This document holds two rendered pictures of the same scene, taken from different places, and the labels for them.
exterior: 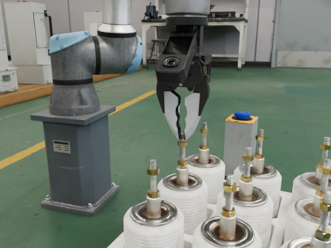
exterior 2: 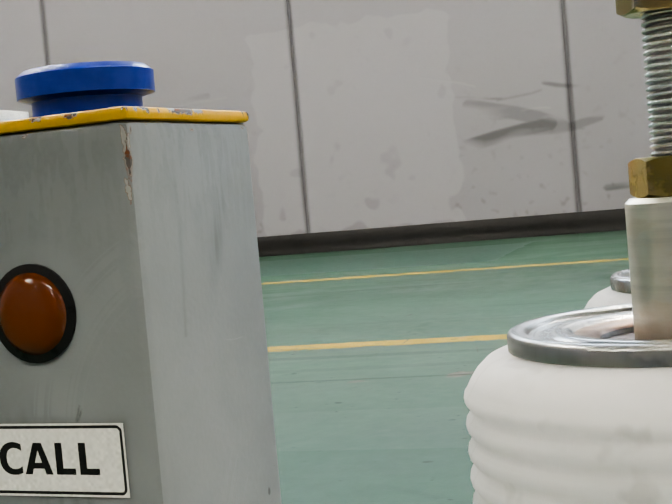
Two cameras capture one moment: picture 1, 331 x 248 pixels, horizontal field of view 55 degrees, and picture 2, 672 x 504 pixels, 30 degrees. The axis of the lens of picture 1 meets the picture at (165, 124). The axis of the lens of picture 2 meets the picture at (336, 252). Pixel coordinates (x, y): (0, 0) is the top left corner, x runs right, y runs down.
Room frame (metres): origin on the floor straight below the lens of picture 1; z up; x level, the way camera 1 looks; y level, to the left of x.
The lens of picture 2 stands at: (0.74, 0.17, 0.29)
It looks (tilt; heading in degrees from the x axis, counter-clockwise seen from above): 3 degrees down; 267
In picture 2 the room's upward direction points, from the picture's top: 5 degrees counter-clockwise
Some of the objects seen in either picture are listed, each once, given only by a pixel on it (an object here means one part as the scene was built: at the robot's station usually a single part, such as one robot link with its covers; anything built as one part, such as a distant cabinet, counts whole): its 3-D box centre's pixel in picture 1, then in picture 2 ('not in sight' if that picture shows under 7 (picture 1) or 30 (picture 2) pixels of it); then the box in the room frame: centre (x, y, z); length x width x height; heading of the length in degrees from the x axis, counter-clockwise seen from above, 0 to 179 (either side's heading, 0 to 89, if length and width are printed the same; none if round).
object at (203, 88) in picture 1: (195, 90); not in sight; (0.54, -0.05, 0.43); 0.05 x 0.02 x 0.09; 71
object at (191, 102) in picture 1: (195, 113); not in sight; (0.56, -0.05, 0.38); 0.06 x 0.03 x 0.09; 161
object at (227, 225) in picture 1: (227, 224); not in sight; (0.39, -0.09, 0.26); 0.02 x 0.02 x 0.03
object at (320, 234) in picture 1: (322, 232); not in sight; (0.34, -0.19, 0.29); 0.02 x 0.02 x 0.01; 69
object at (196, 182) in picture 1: (182, 181); not in sight; (0.55, -0.03, 0.25); 0.08 x 0.08 x 0.01
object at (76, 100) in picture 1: (74, 94); not in sight; (0.94, 0.28, 0.35); 0.15 x 0.15 x 0.10
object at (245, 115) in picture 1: (242, 116); (87, 102); (0.79, -0.20, 0.32); 0.04 x 0.04 x 0.02
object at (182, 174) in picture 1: (182, 175); not in sight; (0.55, -0.03, 0.26); 0.02 x 0.02 x 0.03
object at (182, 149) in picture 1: (182, 153); not in sight; (0.55, -0.03, 0.31); 0.01 x 0.01 x 0.08
